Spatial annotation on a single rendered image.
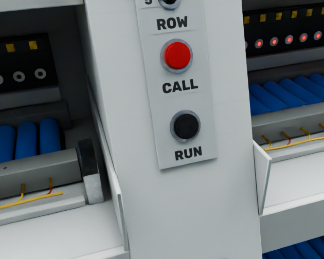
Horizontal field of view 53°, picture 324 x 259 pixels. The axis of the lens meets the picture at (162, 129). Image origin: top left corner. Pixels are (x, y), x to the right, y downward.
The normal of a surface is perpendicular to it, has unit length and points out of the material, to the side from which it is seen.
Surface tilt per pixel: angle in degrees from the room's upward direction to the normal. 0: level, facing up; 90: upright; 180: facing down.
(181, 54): 90
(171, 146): 90
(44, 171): 110
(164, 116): 90
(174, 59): 90
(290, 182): 20
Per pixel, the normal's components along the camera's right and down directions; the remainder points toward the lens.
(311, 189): -0.04, -0.85
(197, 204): 0.25, 0.17
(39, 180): 0.30, 0.49
